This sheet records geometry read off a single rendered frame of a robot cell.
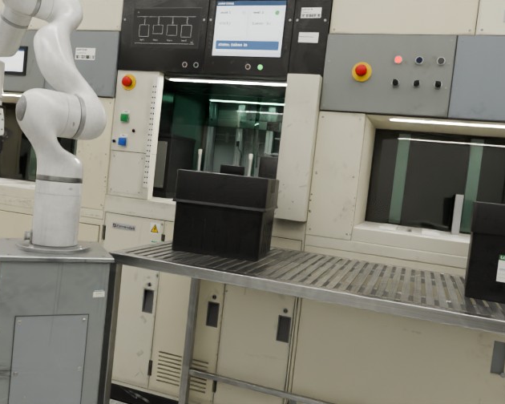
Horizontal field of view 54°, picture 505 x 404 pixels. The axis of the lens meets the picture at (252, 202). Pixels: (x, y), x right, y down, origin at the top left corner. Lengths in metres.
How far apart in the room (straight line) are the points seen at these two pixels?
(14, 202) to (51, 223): 1.12
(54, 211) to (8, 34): 0.70
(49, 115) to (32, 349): 0.59
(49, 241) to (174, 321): 0.84
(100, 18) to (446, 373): 1.94
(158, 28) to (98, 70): 0.32
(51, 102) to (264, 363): 1.22
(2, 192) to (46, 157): 1.19
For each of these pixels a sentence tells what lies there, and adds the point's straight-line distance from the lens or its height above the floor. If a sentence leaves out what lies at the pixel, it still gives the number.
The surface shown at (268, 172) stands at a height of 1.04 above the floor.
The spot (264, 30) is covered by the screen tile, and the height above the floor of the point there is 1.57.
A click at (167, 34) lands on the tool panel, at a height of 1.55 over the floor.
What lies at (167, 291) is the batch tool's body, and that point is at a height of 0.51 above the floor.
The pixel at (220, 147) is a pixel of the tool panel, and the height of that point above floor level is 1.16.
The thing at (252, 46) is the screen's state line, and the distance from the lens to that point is 2.00.
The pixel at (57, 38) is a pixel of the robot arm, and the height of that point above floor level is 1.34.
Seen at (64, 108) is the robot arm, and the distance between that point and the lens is 1.40.
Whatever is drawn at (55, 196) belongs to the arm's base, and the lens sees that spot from 1.41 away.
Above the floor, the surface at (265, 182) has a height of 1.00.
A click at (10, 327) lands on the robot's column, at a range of 1.40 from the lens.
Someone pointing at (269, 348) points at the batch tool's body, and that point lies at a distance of 1.99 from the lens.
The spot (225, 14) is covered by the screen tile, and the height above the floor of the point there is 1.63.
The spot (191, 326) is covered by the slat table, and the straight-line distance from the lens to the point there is 2.03.
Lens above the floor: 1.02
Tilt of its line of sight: 3 degrees down
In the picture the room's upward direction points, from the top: 6 degrees clockwise
